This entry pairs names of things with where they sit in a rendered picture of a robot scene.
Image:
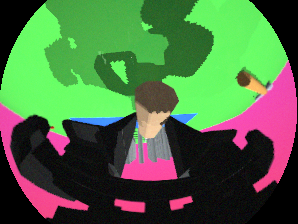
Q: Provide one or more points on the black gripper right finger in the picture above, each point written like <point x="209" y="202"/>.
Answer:
<point x="188" y="145"/>

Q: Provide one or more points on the screwdriver with brown handle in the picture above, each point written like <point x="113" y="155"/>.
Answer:
<point x="155" y="102"/>

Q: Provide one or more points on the blue flat rectangular patch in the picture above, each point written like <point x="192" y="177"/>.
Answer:
<point x="183" y="117"/>

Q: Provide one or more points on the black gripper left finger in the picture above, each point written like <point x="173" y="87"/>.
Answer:
<point x="113" y="139"/>

